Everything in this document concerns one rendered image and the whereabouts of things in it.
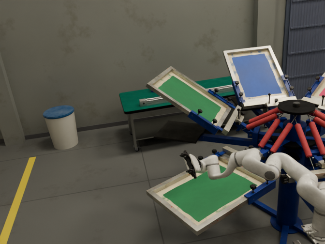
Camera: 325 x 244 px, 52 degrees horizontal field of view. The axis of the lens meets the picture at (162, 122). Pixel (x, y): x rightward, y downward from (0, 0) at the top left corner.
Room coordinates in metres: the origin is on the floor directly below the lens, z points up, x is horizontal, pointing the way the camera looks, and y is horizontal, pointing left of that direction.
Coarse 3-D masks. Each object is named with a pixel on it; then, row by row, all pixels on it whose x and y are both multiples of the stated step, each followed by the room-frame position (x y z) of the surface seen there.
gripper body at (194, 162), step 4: (192, 156) 1.60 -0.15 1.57; (184, 160) 1.59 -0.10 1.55; (188, 160) 1.58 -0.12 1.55; (192, 160) 1.57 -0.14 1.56; (196, 160) 1.62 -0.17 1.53; (188, 164) 1.57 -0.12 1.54; (192, 164) 1.56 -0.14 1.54; (196, 164) 1.58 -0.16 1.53; (200, 164) 1.62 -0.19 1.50; (188, 168) 1.55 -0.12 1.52; (196, 168) 1.54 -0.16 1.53; (200, 168) 1.60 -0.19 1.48; (196, 172) 1.57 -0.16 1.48
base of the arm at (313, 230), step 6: (318, 216) 1.36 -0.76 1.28; (324, 216) 1.34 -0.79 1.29; (312, 222) 1.39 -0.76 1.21; (318, 222) 1.35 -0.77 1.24; (324, 222) 1.34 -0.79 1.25; (306, 228) 1.39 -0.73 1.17; (312, 228) 1.38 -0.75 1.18; (318, 228) 1.35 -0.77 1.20; (324, 228) 1.34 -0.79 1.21; (312, 234) 1.37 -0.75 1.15; (318, 234) 1.35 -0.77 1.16; (324, 234) 1.34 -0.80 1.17; (324, 240) 1.32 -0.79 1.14
